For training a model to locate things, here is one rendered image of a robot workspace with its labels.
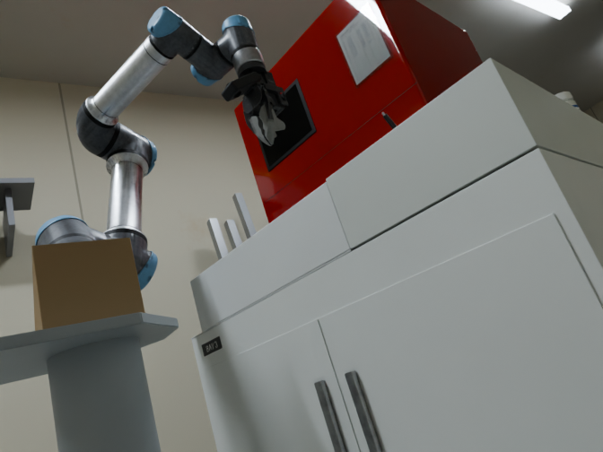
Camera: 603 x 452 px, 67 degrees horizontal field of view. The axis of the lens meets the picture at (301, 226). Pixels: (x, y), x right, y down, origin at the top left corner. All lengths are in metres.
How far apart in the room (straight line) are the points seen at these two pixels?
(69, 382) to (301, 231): 0.49
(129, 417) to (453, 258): 0.59
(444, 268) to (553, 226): 0.16
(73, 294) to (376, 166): 0.59
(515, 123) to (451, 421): 0.44
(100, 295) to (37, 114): 3.05
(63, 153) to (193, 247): 1.14
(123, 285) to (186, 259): 2.61
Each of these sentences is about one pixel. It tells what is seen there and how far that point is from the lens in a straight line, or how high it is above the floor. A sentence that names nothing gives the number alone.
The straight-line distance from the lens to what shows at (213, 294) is 1.18.
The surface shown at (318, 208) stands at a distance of 0.89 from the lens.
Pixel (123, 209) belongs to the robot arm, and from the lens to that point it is 1.26.
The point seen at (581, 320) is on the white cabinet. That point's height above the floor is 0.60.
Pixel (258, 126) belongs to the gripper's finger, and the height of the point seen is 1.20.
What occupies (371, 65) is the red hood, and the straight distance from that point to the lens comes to 1.60.
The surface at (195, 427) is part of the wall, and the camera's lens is 3.32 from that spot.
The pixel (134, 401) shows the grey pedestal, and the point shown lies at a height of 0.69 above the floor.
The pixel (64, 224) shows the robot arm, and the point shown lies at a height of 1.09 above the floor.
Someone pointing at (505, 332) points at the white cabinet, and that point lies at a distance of 0.70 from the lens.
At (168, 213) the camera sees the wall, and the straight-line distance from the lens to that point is 3.67.
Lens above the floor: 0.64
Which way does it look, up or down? 17 degrees up
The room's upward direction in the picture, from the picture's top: 18 degrees counter-clockwise
